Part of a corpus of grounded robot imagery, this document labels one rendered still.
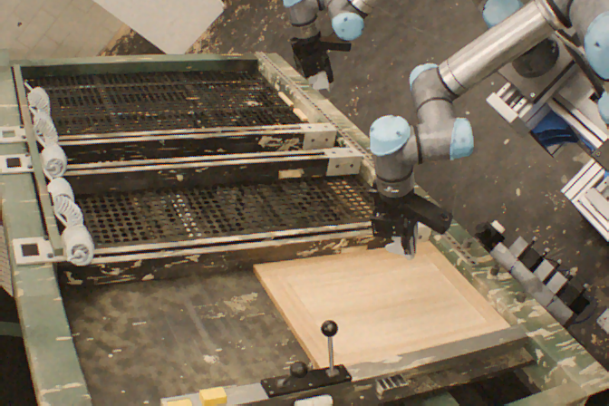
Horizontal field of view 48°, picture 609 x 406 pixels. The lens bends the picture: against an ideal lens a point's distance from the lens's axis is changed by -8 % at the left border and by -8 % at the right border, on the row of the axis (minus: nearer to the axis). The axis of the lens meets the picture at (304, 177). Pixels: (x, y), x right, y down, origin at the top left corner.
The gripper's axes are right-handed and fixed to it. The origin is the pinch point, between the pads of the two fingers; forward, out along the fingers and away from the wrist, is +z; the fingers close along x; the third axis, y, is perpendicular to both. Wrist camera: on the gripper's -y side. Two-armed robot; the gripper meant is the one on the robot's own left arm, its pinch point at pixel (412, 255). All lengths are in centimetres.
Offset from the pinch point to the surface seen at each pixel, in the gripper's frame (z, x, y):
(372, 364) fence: 20.2, 16.6, 6.6
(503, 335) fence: 35.3, -6.8, -20.3
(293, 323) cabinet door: 19.4, 9.4, 28.3
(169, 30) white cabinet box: 141, -317, 269
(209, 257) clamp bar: 13, -2, 54
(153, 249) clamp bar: 6, 4, 65
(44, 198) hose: -23, 17, 78
